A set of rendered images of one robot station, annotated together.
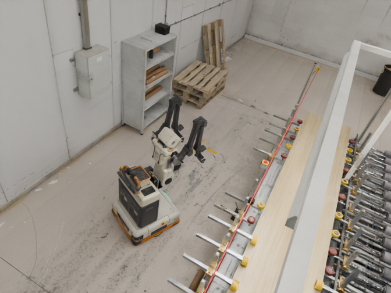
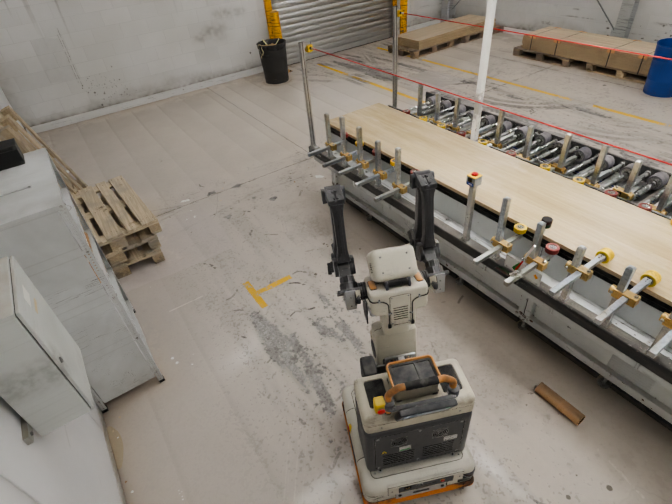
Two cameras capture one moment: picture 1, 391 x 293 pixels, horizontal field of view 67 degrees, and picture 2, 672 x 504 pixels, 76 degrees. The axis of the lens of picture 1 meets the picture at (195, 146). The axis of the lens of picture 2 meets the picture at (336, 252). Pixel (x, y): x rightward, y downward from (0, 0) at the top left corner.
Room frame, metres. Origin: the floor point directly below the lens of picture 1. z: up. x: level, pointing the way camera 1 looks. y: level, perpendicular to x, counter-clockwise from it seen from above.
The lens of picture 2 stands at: (1.75, 1.64, 2.63)
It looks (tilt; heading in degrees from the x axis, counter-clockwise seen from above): 39 degrees down; 309
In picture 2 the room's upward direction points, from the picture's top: 6 degrees counter-clockwise
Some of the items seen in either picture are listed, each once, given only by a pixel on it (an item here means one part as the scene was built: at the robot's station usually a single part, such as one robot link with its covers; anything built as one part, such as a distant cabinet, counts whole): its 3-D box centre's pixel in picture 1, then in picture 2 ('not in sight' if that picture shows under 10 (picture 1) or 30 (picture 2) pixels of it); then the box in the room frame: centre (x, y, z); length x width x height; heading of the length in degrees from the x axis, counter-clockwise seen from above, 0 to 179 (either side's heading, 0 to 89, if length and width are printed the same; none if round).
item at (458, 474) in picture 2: (123, 221); (425, 482); (2.08, 0.67, 0.23); 0.41 x 0.02 x 0.08; 45
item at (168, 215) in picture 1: (145, 211); (402, 432); (2.33, 0.46, 0.16); 0.67 x 0.64 x 0.25; 135
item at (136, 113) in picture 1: (148, 82); (75, 284); (4.53, 1.01, 0.78); 0.90 x 0.45 x 1.55; 159
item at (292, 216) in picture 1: (336, 106); not in sight; (1.92, -0.92, 2.34); 2.40 x 0.12 x 0.08; 159
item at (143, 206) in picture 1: (140, 192); (409, 407); (2.27, 0.52, 0.59); 0.55 x 0.34 x 0.83; 45
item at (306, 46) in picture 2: (305, 93); (311, 97); (4.41, -1.56, 1.20); 0.15 x 0.12 x 1.00; 159
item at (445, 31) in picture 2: not in sight; (446, 30); (5.88, -8.24, 0.23); 2.41 x 0.77 x 0.17; 71
